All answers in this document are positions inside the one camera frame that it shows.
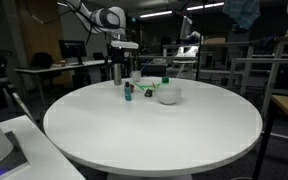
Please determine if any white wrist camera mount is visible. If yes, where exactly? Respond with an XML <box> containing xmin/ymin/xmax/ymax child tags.
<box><xmin>110</xmin><ymin>39</ymin><xmax>140</xmax><ymax>50</ymax></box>

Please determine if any long ceiling light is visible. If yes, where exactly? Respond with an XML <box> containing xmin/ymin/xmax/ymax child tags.
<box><xmin>139</xmin><ymin>10</ymin><xmax>174</xmax><ymax>19</ymax></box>

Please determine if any black computer monitor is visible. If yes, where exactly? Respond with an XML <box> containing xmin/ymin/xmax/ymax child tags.
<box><xmin>58</xmin><ymin>39</ymin><xmax>88</xmax><ymax>66</ymax></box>

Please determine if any black camera tripod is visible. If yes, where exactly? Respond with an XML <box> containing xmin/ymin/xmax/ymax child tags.
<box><xmin>11</xmin><ymin>92</ymin><xmax>36</xmax><ymax>125</ymax></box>

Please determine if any hanging blue cloth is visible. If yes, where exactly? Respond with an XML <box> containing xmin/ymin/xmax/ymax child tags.
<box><xmin>222</xmin><ymin>0</ymin><xmax>262</xmax><ymax>31</ymax></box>

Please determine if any black backpack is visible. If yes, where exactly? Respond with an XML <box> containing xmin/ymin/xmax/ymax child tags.
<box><xmin>30</xmin><ymin>52</ymin><xmax>55</xmax><ymax>70</ymax></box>

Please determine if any white robot platform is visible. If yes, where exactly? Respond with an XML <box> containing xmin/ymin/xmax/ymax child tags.
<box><xmin>0</xmin><ymin>114</ymin><xmax>86</xmax><ymax>180</ymax></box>

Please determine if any grey metal frame table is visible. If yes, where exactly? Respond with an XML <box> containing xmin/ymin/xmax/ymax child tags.
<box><xmin>228</xmin><ymin>36</ymin><xmax>288</xmax><ymax>98</ymax></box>

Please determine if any stainless steel water bottle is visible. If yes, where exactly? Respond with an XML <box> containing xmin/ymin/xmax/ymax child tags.
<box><xmin>113</xmin><ymin>63</ymin><xmax>123</xmax><ymax>86</ymax></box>

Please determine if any short green stick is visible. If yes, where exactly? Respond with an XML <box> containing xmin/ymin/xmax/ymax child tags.
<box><xmin>150</xmin><ymin>81</ymin><xmax>162</xmax><ymax>90</ymax></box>

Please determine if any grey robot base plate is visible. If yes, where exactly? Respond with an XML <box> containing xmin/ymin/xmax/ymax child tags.
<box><xmin>0</xmin><ymin>130</ymin><xmax>30</xmax><ymax>180</ymax></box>

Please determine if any white desk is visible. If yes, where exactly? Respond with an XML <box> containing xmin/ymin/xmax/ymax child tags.
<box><xmin>14</xmin><ymin>59</ymin><xmax>112</xmax><ymax>101</ymax></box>

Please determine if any long green stick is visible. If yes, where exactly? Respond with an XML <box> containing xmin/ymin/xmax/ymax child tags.
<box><xmin>133</xmin><ymin>81</ymin><xmax>157</xmax><ymax>91</ymax></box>

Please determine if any small blue bottle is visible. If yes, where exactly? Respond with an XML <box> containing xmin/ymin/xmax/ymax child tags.
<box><xmin>123</xmin><ymin>81</ymin><xmax>133</xmax><ymax>102</ymax></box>

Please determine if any white bowl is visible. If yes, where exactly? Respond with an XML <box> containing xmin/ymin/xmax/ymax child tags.
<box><xmin>155</xmin><ymin>86</ymin><xmax>183</xmax><ymax>106</ymax></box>

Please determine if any white mug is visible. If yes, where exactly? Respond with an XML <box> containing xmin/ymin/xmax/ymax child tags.
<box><xmin>130</xmin><ymin>70</ymin><xmax>142</xmax><ymax>83</ymax></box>

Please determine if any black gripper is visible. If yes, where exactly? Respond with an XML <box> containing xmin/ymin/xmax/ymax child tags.
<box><xmin>109</xmin><ymin>48</ymin><xmax>129</xmax><ymax>72</ymax></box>

